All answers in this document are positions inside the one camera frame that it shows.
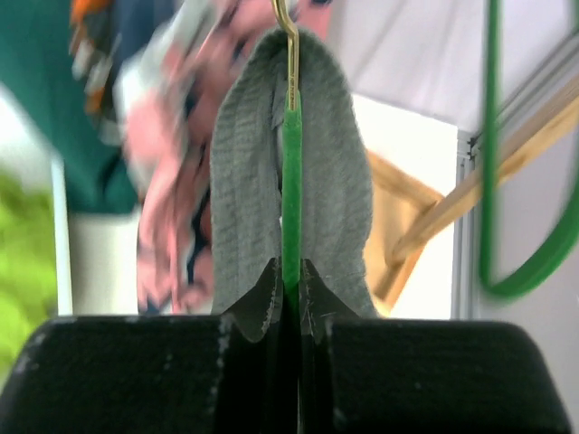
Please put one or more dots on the green hanger of lime shorts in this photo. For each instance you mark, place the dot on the green hanger of lime shorts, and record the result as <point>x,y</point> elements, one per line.
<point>560,241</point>

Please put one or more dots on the wooden clothes rack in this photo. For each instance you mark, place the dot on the wooden clothes rack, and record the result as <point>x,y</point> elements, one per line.
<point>408,213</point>

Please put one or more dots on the grey shorts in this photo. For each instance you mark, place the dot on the grey shorts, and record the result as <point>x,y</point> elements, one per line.
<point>245,178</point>

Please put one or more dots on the teal shorts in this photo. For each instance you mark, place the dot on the teal shorts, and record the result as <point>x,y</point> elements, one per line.
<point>36,68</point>

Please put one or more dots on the pink patterned shorts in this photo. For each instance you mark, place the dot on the pink patterned shorts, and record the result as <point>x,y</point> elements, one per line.
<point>177,60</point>

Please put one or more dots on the green hanger of grey shorts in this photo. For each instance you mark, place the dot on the green hanger of grey shorts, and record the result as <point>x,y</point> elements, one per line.
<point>291,201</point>

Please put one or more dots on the lime green shorts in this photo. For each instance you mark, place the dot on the lime green shorts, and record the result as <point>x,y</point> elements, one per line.
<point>28,265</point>

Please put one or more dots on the black orange patterned shorts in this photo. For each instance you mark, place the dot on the black orange patterned shorts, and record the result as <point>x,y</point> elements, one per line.
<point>103,35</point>

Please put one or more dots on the white perforated plastic basket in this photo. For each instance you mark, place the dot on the white perforated plastic basket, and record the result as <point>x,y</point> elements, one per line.
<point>61,237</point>

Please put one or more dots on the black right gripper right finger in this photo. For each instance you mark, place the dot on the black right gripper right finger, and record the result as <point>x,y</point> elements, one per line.
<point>318,304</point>

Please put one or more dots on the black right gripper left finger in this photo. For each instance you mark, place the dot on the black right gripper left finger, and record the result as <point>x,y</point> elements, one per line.
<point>256,316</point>

